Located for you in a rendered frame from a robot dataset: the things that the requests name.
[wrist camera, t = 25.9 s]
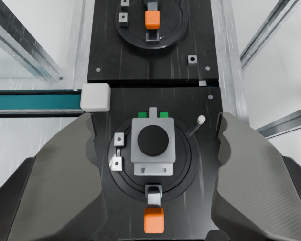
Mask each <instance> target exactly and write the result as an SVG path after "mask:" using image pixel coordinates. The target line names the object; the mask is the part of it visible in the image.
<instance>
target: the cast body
mask: <svg viewBox="0 0 301 241"><path fill-rule="evenodd" d="M175 160H176V155H175V132H174V119H173V118H157V108H156V107H150V108H149V118H133V119H132V130H131V161H132V162H133V163H134V175H135V176H172V175H173V163H174V162H175Z"/></svg>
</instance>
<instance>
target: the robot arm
mask: <svg viewBox="0 0 301 241"><path fill-rule="evenodd" d="M96 136H97V131H96V125H95V119H94V114H93V113H89V112H86V113H84V114H82V115H81V116H79V117H78V118H77V119H75V120H74V121H73V122H71V123H70V124H68V125H67V126H66V127H64V128H63V129H62V130H60V131H59V132H58V133H57V134H55V135H54V136H53V137H52V138H51V139H50V140H49V141H48V142H47V143H46V144H45V145H44V146H43V147H42V148H41V149H40V150H39V152H38V153H37V154H36V155H35V156H34V157H28V158H26V159H25V160H24V161H23V162H22V163H21V165H20V166H19V167H18V168H17V169H16V170H15V171H14V173H13V174H12V175H11V176H10V177H9V178H8V179H7V181H6V182H5V183H4V184H3V185H2V186H1V187H0V241H88V240H89V239H90V238H91V237H92V236H93V235H94V234H95V232H96V231H97V230H98V229H99V228H100V227H101V226H102V225H103V224H104V223H105V221H106V219H107V210H106V204H105V198H104V193H103V187H102V183H101V178H100V173H99V169H98V168H97V167H96V166H95V165H93V164H94V162H95V160H96V158H97V157H96V152H95V147H94V142H93V140H94V138H95V137H96ZM216 136H218V138H219V139H220V141H221V144H220V149H219V154H218V160H219V161H220V163H221V164H222V166H221V167H220V168H219V169H218V174H217V178H216V182H215V188H214V192H213V196H212V206H211V219H212V221H213V223H214V224H215V225H216V226H217V227H218V228H219V230H210V231H209V232H208V234H207V236H206V238H205V241H229V239H230V240H231V241H301V166H300V165H299V164H298V163H297V162H296V161H295V160H294V159H293V158H292V157H287V156H283V155H282V154H281V153H280V152H279V151H278V150H277V148H276V147H275V146H274V145H273V144H272V143H271V142H270V141H268V140H267V139H266V138H265V137H264V136H263V135H261V134H260V133H259V132H257V131H256V130H254V129H253V128H251V127H250V126H248V125H247V124H245V123H244V122H243V121H241V120H240V119H238V118H237V117H235V116H234V115H232V114H231V113H229V112H220V113H219V114H218V119H217V127H216ZM94 241H118V239H117V237H116V235H115V233H114V231H112V230H104V229H102V230H99V231H98V232H97V233H96V234H95V237H94Z"/></svg>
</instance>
